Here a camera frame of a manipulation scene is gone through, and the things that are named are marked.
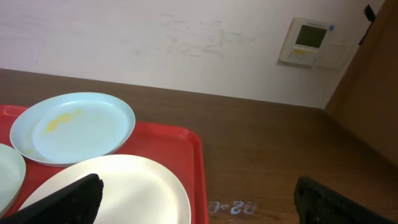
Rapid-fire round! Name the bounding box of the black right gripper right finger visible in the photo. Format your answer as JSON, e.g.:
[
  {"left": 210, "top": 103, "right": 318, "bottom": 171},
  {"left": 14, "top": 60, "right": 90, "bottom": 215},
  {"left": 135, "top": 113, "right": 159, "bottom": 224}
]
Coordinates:
[{"left": 294, "top": 176, "right": 395, "bottom": 224}]

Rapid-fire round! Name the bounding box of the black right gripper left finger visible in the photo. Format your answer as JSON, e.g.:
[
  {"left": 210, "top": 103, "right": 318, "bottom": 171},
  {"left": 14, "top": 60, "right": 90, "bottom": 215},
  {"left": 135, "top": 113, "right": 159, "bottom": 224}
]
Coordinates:
[{"left": 1, "top": 174, "right": 104, "bottom": 224}]

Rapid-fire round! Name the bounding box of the white plate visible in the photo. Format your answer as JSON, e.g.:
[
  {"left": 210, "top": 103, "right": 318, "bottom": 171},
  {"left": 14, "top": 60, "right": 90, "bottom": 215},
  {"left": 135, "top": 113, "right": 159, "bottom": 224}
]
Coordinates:
[{"left": 21, "top": 154, "right": 192, "bottom": 224}]

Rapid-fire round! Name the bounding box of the pale green plate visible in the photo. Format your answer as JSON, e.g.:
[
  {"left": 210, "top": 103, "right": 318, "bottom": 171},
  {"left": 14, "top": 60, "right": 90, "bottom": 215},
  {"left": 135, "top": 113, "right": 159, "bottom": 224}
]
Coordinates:
[{"left": 0, "top": 144, "right": 26, "bottom": 217}]

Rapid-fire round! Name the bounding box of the light blue plate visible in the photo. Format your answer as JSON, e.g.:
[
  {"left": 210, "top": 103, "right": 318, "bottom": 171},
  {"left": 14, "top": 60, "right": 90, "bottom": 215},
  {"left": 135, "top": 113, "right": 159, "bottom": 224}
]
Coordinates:
[{"left": 9, "top": 92, "right": 136, "bottom": 167}]

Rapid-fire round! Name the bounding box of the red plastic tray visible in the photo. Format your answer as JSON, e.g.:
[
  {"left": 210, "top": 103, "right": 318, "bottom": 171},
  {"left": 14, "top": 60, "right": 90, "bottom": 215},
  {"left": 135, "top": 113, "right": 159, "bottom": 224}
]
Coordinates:
[{"left": 1, "top": 105, "right": 209, "bottom": 224}]

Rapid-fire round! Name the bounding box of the brown wooden side panel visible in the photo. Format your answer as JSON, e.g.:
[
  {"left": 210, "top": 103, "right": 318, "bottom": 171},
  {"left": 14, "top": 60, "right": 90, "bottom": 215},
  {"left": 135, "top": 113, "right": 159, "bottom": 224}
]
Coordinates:
[{"left": 325, "top": 0, "right": 397, "bottom": 164}]

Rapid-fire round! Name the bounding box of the white wall control panel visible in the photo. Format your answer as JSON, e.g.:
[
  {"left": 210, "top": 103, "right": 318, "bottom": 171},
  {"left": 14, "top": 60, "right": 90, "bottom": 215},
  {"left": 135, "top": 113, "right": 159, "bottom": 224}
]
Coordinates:
[{"left": 279, "top": 17, "right": 335, "bottom": 67}]

